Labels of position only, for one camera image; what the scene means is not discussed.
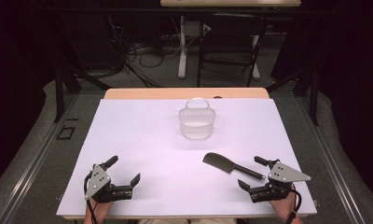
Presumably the wooden table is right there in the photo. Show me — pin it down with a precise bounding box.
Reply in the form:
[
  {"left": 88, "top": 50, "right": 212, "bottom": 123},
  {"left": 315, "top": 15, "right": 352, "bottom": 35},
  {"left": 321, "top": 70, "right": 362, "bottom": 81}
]
[{"left": 62, "top": 87, "right": 310, "bottom": 220}]

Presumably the person's left hand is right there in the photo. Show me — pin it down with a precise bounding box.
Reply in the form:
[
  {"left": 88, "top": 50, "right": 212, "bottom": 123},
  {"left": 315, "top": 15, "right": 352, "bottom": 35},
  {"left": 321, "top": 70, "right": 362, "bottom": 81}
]
[{"left": 83, "top": 199, "right": 115, "bottom": 224}]

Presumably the black tape square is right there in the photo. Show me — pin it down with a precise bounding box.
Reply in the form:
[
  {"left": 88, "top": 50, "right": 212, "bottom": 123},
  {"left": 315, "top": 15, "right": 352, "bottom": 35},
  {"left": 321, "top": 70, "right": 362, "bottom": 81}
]
[{"left": 56, "top": 125, "right": 76, "bottom": 141}]

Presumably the aluminium floor rail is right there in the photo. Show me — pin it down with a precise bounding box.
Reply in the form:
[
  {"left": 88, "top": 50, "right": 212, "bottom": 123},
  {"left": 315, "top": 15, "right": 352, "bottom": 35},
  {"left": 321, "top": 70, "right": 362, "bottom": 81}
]
[
  {"left": 295, "top": 92, "right": 367, "bottom": 224},
  {"left": 0, "top": 92, "right": 80, "bottom": 224}
]

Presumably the white table mat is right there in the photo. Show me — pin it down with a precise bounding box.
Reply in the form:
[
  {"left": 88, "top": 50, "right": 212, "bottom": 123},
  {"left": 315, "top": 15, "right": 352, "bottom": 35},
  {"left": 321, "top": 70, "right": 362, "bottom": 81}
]
[{"left": 56, "top": 98, "right": 318, "bottom": 217}]

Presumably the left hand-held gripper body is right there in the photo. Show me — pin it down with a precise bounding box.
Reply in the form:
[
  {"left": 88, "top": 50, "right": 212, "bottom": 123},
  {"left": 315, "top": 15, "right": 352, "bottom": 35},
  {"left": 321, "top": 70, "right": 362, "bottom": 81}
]
[{"left": 84, "top": 163, "right": 134, "bottom": 203}]

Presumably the black metal frame bar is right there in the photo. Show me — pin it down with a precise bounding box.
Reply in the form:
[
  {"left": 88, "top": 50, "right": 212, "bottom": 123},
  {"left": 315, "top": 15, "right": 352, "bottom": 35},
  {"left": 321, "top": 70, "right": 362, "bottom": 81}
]
[{"left": 32, "top": 7, "right": 332, "bottom": 17}]

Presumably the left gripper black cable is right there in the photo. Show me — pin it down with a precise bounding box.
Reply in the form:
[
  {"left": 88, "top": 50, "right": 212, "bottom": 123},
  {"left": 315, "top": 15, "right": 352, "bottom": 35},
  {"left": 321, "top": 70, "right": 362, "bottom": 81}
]
[{"left": 83, "top": 172, "right": 100, "bottom": 224}]

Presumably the person's right hand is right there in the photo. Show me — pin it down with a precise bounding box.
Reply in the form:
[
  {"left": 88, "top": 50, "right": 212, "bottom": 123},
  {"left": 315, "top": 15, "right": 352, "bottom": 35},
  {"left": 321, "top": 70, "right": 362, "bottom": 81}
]
[{"left": 269, "top": 189, "right": 304, "bottom": 224}]

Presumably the bundle of floor cables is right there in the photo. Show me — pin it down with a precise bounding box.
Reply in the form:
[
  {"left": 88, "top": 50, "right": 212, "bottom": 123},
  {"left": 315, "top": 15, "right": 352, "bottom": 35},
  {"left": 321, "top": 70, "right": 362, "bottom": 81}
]
[{"left": 111, "top": 15, "right": 204, "bottom": 89}]

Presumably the black metal stand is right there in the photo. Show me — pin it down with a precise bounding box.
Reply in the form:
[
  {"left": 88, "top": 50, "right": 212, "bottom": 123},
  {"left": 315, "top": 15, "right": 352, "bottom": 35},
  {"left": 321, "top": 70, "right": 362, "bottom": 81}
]
[
  {"left": 265, "top": 66, "right": 320, "bottom": 127},
  {"left": 52, "top": 64, "right": 113, "bottom": 124}
]

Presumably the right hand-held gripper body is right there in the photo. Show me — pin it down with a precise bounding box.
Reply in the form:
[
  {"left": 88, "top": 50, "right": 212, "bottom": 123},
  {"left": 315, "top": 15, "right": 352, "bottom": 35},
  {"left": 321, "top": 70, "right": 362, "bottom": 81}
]
[{"left": 249, "top": 159, "right": 312, "bottom": 203}]

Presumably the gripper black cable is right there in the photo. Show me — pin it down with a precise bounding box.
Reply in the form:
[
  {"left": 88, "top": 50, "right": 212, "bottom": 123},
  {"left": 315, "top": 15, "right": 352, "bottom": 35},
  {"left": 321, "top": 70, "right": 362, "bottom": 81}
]
[
  {"left": 285, "top": 183, "right": 303, "bottom": 224},
  {"left": 83, "top": 172, "right": 100, "bottom": 224}
]

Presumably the black folding chair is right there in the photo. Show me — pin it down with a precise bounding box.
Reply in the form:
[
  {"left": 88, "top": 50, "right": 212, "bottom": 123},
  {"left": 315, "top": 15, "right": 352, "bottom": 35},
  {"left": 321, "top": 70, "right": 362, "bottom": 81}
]
[{"left": 196, "top": 12, "right": 268, "bottom": 89}]

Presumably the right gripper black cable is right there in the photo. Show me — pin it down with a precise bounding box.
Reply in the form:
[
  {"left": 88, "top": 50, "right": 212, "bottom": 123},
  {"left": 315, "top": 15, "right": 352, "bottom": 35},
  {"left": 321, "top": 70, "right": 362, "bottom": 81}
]
[{"left": 285, "top": 183, "right": 303, "bottom": 224}]

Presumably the white-legged desk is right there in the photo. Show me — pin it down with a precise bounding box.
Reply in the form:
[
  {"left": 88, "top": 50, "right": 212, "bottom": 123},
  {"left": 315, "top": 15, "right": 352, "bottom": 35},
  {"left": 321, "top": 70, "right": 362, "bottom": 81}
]
[{"left": 159, "top": 0, "right": 302, "bottom": 80}]

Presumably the clear plastic basket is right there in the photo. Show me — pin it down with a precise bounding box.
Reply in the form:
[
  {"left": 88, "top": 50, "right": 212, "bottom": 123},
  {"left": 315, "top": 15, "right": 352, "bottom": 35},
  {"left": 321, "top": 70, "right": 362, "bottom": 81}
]
[{"left": 178, "top": 97, "right": 216, "bottom": 141}]

